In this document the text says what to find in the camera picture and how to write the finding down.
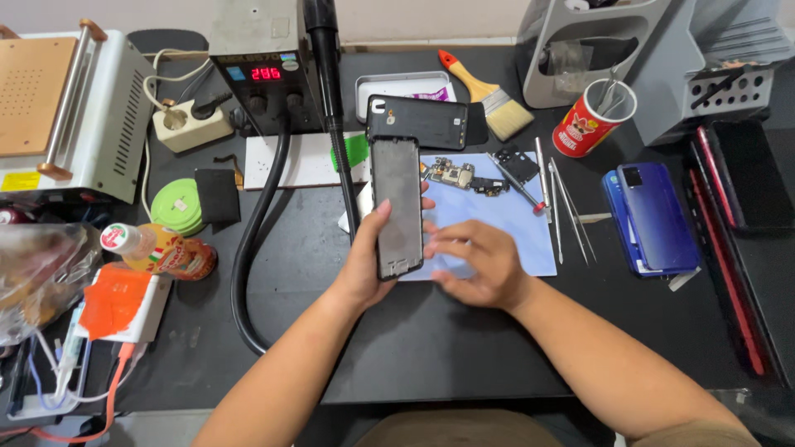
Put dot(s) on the person's left hand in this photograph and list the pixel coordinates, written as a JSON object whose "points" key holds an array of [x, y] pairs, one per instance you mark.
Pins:
{"points": [[363, 267]]}

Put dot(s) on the person's right hand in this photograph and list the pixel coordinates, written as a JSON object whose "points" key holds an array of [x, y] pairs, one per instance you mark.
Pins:
{"points": [[490, 267]]}

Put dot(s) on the person's right fingers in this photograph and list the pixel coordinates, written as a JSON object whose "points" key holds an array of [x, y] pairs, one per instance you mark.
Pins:
{"points": [[448, 254]]}

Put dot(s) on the black phone frame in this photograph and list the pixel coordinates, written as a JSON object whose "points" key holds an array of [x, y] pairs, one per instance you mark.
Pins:
{"points": [[397, 205]]}

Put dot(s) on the light blue work mat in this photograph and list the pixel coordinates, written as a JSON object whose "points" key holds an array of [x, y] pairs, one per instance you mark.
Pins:
{"points": [[497, 211]]}

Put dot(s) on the small black circuit board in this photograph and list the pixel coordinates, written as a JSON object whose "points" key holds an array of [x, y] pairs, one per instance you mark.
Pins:
{"points": [[490, 185]]}

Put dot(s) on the phone motherboard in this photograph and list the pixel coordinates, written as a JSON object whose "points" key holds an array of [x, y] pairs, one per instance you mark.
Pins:
{"points": [[450, 172]]}

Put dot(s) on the red tipped screwdriver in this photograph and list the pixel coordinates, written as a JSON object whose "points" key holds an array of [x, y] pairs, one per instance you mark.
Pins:
{"points": [[515, 185]]}

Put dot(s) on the silver pointed tweezers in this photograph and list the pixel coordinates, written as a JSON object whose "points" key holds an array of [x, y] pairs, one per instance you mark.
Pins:
{"points": [[572, 211], [556, 211]]}

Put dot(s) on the black phone back cover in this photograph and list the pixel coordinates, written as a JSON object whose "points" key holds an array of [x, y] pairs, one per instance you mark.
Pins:
{"points": [[419, 121]]}

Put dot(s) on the green plastic pick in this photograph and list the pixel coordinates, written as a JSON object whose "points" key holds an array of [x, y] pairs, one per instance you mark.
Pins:
{"points": [[354, 151]]}

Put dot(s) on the beige plastic strip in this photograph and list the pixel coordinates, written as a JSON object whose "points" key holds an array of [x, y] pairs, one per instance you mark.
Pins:
{"points": [[593, 218]]}

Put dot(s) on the purple white packet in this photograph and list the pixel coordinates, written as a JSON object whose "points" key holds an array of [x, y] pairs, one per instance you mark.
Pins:
{"points": [[435, 94]]}

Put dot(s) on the wooden paint brush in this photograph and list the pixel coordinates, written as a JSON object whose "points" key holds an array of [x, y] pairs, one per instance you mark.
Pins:
{"points": [[490, 96]]}

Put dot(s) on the white work board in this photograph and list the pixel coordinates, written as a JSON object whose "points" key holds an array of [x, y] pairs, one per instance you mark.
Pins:
{"points": [[307, 162]]}

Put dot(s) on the blue phone back cover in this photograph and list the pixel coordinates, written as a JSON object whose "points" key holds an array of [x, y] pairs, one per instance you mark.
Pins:
{"points": [[618, 217]]}

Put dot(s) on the person's brown shirt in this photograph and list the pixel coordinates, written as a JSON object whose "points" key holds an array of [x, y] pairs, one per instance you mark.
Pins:
{"points": [[459, 431]]}

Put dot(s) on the metal tray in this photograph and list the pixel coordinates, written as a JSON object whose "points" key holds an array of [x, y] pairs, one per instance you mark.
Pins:
{"points": [[397, 84]]}

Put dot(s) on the red printed cup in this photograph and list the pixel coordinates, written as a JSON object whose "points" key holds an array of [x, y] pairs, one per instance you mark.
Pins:
{"points": [[581, 133]]}

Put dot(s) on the blue smartphone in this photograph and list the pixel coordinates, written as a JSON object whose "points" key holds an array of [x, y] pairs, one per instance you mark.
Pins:
{"points": [[658, 217]]}

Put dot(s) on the tweezers in cup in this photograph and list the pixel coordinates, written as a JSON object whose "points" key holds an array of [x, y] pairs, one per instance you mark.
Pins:
{"points": [[608, 93]]}

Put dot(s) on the black cloth pad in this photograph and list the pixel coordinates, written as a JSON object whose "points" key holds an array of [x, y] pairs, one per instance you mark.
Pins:
{"points": [[217, 195]]}

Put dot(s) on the hot air rework station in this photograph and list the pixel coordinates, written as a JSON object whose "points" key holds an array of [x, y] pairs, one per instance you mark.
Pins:
{"points": [[261, 68]]}

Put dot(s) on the green tape roll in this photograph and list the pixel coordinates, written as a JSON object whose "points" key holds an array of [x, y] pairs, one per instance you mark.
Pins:
{"points": [[175, 208]]}

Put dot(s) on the black power plug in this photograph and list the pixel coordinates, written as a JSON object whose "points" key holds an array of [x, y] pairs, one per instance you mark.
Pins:
{"points": [[210, 105]]}

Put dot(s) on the grey tool organizer rack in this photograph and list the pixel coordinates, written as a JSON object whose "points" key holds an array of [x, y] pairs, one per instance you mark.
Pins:
{"points": [[671, 74]]}

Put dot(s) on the orange juice bottle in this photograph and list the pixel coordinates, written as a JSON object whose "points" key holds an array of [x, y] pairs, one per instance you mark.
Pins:
{"points": [[161, 251]]}

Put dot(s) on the beige power socket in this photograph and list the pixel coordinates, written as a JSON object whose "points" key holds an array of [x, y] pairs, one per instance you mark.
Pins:
{"points": [[189, 127]]}

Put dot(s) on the stack of red black phones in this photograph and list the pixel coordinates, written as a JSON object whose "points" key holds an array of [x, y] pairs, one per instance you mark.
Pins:
{"points": [[745, 205]]}

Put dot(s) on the white box with orange tape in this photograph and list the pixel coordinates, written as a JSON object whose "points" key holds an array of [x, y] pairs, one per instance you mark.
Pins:
{"points": [[127, 304]]}

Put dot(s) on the white syringe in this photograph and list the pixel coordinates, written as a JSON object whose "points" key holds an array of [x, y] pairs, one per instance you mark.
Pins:
{"points": [[68, 354]]}

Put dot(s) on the clear plastic bag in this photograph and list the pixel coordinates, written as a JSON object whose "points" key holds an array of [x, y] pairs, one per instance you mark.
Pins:
{"points": [[43, 279]]}

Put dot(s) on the white screen separator machine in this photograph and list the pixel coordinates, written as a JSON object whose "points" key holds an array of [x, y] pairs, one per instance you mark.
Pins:
{"points": [[68, 112]]}

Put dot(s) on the white plastic tray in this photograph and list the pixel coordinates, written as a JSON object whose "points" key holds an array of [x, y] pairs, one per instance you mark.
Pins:
{"points": [[31, 406]]}

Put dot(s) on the black camera cover plate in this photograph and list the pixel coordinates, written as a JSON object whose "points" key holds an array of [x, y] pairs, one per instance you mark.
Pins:
{"points": [[517, 164]]}

